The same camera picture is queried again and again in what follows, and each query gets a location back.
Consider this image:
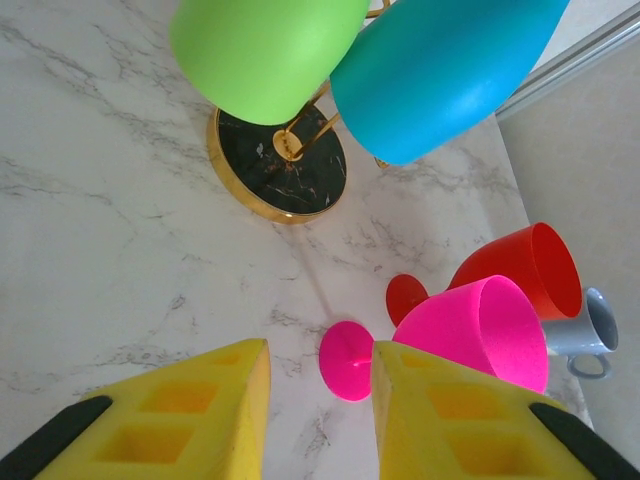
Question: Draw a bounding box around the aluminium frame post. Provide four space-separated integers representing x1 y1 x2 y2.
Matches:
494 4 640 121

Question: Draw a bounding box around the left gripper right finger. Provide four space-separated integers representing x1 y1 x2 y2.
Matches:
370 340 640 480

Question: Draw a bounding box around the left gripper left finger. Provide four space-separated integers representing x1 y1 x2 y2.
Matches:
0 338 272 480

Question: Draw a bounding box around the grey-blue mug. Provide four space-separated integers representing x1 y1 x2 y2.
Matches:
542 287 620 380

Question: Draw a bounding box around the red wine glass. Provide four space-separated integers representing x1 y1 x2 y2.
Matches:
385 221 584 329

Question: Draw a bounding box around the gold wine glass rack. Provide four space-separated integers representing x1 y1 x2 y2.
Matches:
207 0 394 225

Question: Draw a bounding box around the blue wine glass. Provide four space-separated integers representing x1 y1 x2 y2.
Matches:
329 0 571 167

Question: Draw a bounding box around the pink wine glass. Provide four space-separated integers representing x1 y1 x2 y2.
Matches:
319 274 550 404

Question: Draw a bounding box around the green wine glass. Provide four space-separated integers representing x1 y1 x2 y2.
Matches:
169 0 372 126

